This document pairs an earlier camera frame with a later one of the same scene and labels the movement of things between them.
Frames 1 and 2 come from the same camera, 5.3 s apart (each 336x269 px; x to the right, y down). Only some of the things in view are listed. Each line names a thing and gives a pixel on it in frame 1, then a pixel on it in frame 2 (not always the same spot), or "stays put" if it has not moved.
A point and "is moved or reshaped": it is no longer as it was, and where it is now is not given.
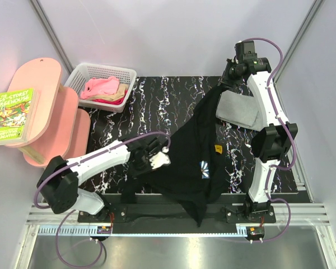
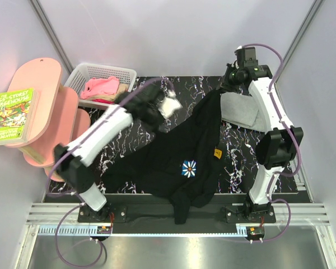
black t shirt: (193, 174) is moved or reshaped
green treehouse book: (12, 117) stays put
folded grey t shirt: (240, 109) stays put
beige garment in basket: (119, 95) stays put
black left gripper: (135, 172) -> (156, 126)
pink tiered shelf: (59, 128) stays put
